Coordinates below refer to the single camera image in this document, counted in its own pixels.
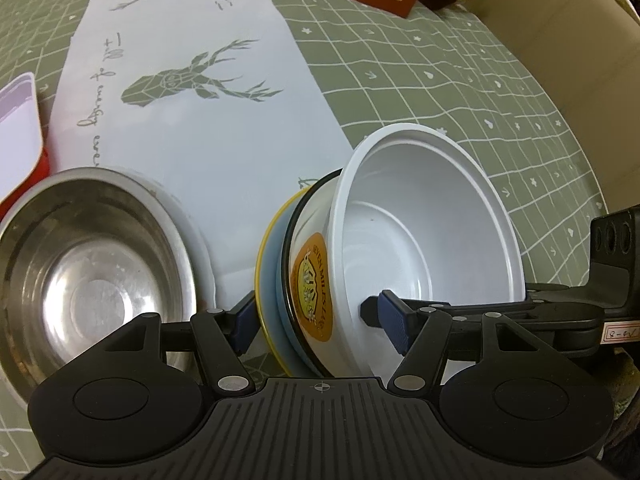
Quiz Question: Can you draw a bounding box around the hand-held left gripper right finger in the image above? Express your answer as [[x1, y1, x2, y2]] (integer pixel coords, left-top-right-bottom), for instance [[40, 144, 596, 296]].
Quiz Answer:
[[378, 290, 570, 396]]

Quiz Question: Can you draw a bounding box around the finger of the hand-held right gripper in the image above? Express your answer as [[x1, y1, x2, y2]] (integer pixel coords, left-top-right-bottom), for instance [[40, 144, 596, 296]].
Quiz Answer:
[[360, 295, 601, 356], [522, 282, 601, 307]]

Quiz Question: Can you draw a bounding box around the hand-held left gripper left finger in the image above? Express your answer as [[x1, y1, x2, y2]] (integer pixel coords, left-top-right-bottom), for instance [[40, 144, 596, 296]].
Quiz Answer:
[[65, 290, 258, 396]]

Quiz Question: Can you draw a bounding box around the white bowl with orange label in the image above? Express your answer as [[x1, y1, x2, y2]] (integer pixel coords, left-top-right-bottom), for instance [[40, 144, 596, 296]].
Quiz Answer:
[[259, 170, 346, 377]]

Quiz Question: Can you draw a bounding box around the yellow-rimmed blue plate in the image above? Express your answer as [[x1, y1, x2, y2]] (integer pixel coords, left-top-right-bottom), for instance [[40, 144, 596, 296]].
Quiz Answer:
[[254, 187, 313, 375]]

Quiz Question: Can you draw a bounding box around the white plastic tub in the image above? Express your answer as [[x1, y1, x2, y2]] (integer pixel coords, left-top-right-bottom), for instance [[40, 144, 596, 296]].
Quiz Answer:
[[290, 124, 527, 378]]

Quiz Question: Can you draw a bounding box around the stainless steel bowl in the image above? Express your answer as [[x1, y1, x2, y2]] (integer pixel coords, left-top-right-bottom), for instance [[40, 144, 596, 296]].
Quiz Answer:
[[0, 169, 198, 406]]

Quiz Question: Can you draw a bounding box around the beige sofa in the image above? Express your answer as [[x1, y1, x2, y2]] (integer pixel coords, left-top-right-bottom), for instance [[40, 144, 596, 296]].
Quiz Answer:
[[480, 0, 640, 221]]

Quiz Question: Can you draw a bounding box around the white deer print table runner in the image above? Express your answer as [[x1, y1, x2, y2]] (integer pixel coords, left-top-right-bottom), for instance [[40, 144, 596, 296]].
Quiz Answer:
[[47, 0, 356, 376]]

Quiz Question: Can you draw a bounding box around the green checked tablecloth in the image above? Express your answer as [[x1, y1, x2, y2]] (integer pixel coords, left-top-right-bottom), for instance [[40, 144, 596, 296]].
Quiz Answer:
[[0, 0, 613, 480]]

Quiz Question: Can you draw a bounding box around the pink and red plastic tray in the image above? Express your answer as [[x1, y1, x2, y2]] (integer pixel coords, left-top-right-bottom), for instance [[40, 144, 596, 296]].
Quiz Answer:
[[0, 72, 52, 221]]

